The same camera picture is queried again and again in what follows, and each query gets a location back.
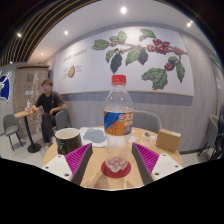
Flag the small round wooden table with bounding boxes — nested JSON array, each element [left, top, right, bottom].
[[14, 110, 43, 154]]

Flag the grey chair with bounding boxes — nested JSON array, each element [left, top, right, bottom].
[[132, 109, 163, 134], [2, 112, 24, 151], [53, 108, 73, 132], [198, 114, 221, 158]]

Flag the black mug with white inside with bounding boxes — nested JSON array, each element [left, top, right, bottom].
[[54, 127, 83, 156]]

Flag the cardboard box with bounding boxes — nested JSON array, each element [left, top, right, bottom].
[[155, 128, 183, 154]]

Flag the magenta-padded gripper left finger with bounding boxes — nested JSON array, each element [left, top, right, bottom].
[[42, 143, 94, 186]]

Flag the flat round red coaster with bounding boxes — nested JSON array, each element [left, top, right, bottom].
[[100, 160, 132, 179]]

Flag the small clear bottle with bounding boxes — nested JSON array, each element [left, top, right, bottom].
[[25, 99, 32, 114]]

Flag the coffee plant wall mural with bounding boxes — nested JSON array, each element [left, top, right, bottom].
[[53, 25, 195, 98]]

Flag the round ceiling lights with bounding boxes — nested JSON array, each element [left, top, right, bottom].
[[16, 6, 194, 56]]

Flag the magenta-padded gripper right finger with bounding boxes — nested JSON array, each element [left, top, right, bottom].
[[130, 142, 184, 186]]

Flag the clear red-capped drink bottle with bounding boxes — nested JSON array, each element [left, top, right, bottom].
[[103, 74, 135, 174]]

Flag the blue and white wall sign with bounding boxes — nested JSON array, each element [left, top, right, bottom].
[[0, 72, 13, 103]]

